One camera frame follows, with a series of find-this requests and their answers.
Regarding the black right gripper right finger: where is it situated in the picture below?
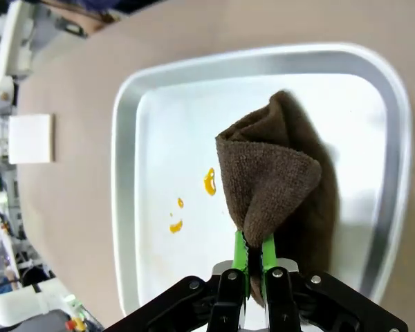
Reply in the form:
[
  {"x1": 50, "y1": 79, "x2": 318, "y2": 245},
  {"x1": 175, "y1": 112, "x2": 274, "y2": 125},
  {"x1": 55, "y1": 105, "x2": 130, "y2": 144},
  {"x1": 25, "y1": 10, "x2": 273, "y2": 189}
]
[{"x1": 261, "y1": 234, "x2": 302, "y2": 332}]

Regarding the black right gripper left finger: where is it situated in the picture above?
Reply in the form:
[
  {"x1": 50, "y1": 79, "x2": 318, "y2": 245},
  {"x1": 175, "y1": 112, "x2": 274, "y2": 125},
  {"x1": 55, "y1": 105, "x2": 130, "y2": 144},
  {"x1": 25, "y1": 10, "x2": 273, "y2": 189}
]
[{"x1": 207, "y1": 230, "x2": 250, "y2": 332}]

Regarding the brown cloth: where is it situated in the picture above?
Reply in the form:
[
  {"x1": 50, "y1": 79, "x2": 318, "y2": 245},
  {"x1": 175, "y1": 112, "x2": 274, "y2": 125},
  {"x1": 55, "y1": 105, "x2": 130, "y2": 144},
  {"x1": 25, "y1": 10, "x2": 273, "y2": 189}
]
[{"x1": 214, "y1": 89, "x2": 342, "y2": 309}]

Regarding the person's left hand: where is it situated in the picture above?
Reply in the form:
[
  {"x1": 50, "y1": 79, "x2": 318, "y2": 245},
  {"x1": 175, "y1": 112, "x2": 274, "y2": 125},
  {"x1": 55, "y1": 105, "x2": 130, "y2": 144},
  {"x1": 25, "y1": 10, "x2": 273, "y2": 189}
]
[{"x1": 68, "y1": 9, "x2": 122, "y2": 37}]

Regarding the large orange sauce stain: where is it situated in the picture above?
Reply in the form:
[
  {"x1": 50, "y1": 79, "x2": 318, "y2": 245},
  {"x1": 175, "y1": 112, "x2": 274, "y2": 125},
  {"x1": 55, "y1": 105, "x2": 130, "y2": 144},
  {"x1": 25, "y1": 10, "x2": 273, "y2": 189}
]
[{"x1": 203, "y1": 167, "x2": 217, "y2": 197}]

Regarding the silver metal tray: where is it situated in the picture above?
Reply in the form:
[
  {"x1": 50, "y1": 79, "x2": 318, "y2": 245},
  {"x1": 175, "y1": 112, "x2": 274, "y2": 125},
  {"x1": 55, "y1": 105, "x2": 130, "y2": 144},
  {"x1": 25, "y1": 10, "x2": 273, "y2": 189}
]
[{"x1": 111, "y1": 41, "x2": 414, "y2": 317}]

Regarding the white square panel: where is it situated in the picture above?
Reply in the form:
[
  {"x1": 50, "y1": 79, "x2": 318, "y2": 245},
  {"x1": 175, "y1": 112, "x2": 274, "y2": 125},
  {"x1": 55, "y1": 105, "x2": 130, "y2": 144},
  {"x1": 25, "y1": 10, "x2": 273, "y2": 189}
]
[{"x1": 8, "y1": 113, "x2": 57, "y2": 164}]

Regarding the large white table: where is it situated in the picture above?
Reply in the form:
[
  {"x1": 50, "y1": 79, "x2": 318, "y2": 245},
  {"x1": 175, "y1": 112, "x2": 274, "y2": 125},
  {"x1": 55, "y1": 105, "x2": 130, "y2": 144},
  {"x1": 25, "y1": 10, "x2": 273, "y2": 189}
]
[{"x1": 0, "y1": 0, "x2": 34, "y2": 89}]

